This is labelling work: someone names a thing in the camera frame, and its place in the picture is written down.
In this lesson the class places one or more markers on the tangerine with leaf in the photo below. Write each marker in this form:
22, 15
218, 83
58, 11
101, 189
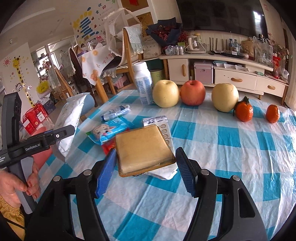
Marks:
243, 110

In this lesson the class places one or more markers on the large white blue bag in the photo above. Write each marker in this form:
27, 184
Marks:
70, 115

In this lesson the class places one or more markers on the yellow bag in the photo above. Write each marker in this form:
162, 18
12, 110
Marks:
42, 87

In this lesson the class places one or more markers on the white electric kettle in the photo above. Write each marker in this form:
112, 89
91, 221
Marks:
195, 45

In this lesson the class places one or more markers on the cream TV cabinet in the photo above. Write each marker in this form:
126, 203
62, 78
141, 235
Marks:
246, 75

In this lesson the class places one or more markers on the person's left hand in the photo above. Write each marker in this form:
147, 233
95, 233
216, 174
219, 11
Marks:
11, 183

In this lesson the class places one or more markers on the dark wooden chair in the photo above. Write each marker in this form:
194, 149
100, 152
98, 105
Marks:
81, 82

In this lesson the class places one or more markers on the blue round stool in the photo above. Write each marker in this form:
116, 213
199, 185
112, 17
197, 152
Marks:
89, 103

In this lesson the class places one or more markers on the green waste bin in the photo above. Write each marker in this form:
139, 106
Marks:
157, 75

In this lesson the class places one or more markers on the dining table orange cloth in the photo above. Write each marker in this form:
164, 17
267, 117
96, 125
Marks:
93, 64

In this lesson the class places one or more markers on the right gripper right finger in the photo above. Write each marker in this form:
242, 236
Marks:
239, 220

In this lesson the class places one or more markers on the red gift boxes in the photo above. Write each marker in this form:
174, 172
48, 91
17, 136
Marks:
33, 118

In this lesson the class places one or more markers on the plain tangerine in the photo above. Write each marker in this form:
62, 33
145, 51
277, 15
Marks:
272, 113

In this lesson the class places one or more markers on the red apple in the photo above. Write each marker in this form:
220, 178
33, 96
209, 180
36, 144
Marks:
192, 93

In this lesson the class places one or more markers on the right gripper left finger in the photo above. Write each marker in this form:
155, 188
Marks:
52, 218

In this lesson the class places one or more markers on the white upright milk bottle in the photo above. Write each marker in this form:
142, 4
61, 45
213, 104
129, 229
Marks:
143, 81

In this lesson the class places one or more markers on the left yellow pear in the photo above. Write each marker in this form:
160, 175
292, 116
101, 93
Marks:
165, 93

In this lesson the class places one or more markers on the black wifi router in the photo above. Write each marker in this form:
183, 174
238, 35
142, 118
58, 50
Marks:
222, 47

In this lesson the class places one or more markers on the far wooden chair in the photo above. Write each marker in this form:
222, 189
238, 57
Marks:
65, 87

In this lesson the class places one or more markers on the black flat television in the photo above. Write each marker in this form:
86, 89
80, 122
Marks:
233, 16

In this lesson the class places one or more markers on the pink storage box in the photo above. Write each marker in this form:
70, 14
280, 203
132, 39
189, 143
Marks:
203, 71

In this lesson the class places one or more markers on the blue cartoon dog packet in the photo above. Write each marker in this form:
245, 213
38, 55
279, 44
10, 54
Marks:
109, 129

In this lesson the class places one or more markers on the dark blue flower bouquet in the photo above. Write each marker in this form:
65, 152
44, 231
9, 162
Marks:
165, 32

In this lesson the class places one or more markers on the yellow pear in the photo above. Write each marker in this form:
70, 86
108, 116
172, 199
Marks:
224, 97
165, 93

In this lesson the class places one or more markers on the small blue white tube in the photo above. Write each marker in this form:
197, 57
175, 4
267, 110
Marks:
113, 113

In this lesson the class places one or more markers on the right yellow pear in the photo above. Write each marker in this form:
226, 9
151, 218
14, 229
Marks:
224, 97

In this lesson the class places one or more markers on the clear plastic bag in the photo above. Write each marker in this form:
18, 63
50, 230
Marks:
263, 51

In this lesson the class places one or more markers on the light wooden chair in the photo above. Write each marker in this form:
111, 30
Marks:
123, 65

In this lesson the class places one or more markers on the golden box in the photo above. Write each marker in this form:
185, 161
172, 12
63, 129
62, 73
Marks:
142, 150

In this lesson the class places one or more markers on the bright red snack packet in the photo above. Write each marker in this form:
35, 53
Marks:
107, 146

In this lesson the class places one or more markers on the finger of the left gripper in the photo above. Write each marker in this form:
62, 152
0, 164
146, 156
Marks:
48, 138

